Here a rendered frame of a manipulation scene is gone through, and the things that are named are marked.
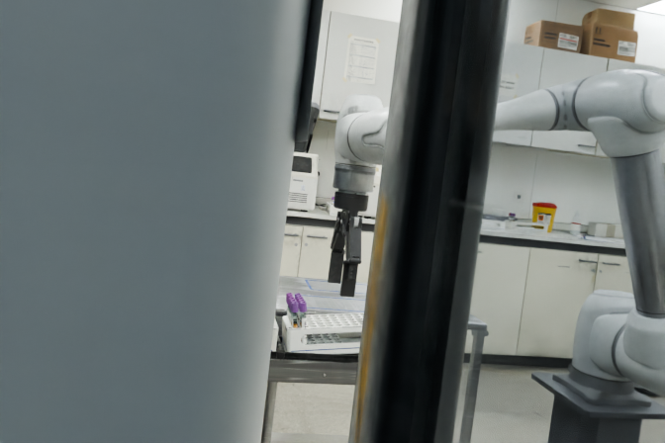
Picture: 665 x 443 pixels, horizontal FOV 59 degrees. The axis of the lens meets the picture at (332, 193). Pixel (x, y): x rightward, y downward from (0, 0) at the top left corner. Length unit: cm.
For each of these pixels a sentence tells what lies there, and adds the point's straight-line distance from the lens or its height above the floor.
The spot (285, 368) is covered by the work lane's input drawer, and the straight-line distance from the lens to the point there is 128.
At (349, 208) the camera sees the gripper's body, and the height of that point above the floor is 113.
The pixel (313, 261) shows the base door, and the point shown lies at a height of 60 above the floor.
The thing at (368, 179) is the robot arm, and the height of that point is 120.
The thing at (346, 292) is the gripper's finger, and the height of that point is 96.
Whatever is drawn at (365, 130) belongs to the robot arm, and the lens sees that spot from 111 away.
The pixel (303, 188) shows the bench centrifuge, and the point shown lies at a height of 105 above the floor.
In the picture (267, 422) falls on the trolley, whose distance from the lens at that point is 171.
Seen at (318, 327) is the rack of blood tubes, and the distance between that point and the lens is 128.
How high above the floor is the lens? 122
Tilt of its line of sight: 3 degrees down
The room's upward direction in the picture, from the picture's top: 7 degrees clockwise
